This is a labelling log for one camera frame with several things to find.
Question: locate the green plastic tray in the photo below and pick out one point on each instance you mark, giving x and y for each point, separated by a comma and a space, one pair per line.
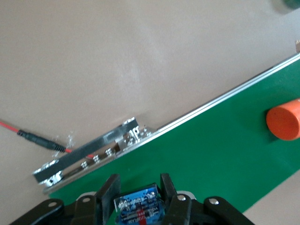
293, 2

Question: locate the green push button switch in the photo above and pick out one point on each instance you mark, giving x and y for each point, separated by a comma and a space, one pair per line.
138, 206

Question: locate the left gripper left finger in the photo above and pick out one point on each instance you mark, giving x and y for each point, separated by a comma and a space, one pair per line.
100, 206

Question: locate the orange cylinder with 4680 print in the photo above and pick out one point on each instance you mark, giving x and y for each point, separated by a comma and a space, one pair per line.
283, 122

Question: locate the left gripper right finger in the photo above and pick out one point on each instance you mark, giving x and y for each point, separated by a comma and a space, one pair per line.
180, 211

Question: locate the green conveyor belt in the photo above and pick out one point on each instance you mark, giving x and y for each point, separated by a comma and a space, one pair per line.
211, 152

